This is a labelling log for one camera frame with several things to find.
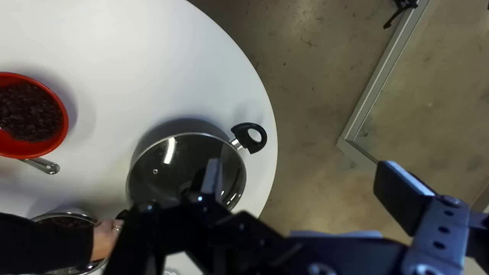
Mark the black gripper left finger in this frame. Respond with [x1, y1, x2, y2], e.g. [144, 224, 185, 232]
[196, 155, 225, 203]

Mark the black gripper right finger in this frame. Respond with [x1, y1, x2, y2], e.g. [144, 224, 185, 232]
[373, 158, 439, 238]

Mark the glass pot lid black knob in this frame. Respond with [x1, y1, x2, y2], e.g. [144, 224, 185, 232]
[129, 132, 248, 212]

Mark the red bowl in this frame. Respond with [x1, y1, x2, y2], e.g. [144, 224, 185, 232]
[0, 70, 71, 160]

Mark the black cooking pot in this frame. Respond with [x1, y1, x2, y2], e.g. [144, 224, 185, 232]
[126, 119, 269, 215]

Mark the stainless steel bowl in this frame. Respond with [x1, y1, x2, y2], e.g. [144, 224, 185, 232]
[29, 209, 110, 275]

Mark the person's hand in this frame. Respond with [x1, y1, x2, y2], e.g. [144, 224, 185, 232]
[91, 218, 126, 261]

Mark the large metal spoon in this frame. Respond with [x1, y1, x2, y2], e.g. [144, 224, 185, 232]
[20, 155, 61, 177]

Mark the dark beans pile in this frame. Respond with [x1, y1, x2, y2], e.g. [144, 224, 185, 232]
[0, 82, 65, 143]

